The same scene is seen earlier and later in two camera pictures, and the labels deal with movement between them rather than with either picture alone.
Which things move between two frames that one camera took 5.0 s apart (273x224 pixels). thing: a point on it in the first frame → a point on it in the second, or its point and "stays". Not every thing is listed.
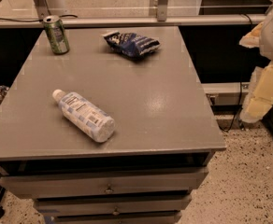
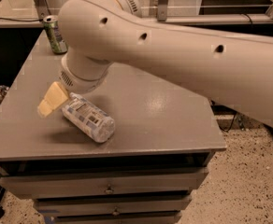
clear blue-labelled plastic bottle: x=89 y=118 stays
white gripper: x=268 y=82 → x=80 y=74
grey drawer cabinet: x=165 y=130 stays
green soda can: x=56 y=34 stays
